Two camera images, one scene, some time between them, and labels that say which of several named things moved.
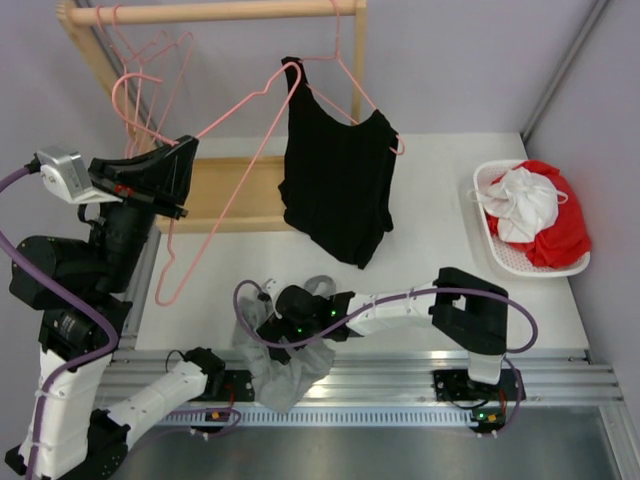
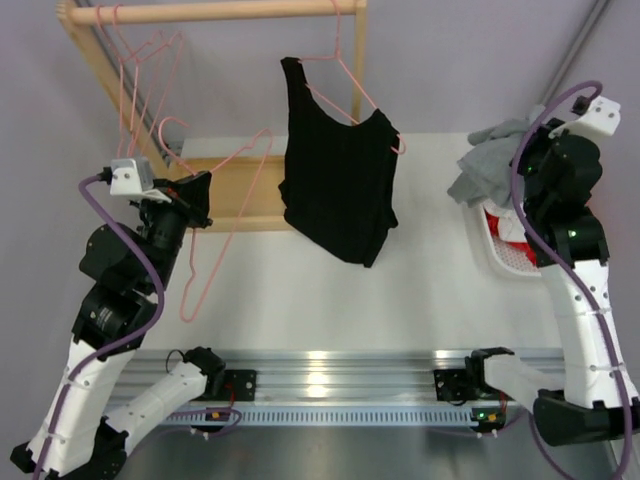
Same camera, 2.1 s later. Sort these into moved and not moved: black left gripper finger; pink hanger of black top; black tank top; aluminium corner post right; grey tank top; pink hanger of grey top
Moved: black left gripper finger; pink hanger of grey top; grey tank top
Not moved: black tank top; aluminium corner post right; pink hanger of black top
